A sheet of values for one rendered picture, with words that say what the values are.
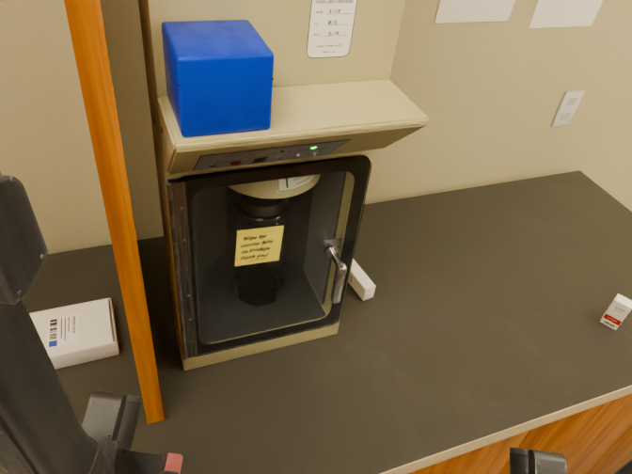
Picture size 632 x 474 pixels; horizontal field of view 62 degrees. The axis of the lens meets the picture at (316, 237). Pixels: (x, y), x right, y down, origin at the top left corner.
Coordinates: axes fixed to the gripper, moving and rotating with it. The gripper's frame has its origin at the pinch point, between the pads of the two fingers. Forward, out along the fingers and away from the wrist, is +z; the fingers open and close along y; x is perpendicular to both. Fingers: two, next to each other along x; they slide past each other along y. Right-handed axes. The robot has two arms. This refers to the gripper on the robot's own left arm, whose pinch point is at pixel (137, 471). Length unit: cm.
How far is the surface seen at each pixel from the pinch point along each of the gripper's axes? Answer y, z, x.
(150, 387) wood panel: 2.6, 6.8, -11.7
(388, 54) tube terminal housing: -27, -25, -58
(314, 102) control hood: -18, -27, -47
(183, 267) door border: -1.1, -3.7, -29.7
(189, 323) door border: -1.2, 8.3, -23.0
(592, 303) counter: -89, 38, -45
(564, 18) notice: -76, 21, -114
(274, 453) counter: -18.7, 14.6, -4.0
